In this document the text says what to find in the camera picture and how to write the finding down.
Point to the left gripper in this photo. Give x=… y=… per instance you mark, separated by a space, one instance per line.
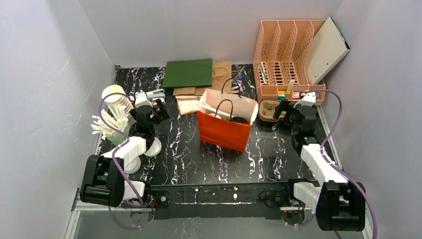
x=159 y=107

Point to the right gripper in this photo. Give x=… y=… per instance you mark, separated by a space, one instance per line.
x=283 y=110

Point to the white lids partial stack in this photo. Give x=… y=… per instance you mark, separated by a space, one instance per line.
x=154 y=149

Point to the orange paper bag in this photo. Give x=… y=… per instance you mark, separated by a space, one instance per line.
x=224 y=133

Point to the single white cup lid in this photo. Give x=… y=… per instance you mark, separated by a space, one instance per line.
x=215 y=115

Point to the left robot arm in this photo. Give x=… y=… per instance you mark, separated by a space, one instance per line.
x=105 y=180

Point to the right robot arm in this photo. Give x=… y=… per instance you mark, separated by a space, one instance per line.
x=319 y=165

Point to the red small box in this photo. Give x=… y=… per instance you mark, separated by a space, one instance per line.
x=296 y=96

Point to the stack of pulp cup carriers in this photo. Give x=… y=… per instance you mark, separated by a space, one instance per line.
x=267 y=108

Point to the pink desk file organizer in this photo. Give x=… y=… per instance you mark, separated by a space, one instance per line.
x=280 y=58

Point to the green cup of straws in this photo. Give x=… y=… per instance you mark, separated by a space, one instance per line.
x=111 y=128

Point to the tall stack paper cups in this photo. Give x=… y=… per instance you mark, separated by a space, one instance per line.
x=116 y=101

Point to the green paper bag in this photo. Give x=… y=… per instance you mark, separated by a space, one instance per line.
x=188 y=73

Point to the white cup lids stack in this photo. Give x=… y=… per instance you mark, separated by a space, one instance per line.
x=133 y=166

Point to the white board panel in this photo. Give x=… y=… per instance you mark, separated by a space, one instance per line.
x=328 y=47

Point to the brown kraft paper bag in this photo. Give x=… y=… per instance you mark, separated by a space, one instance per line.
x=221 y=71

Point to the metal base rail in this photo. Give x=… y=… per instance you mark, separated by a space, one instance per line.
x=269 y=200

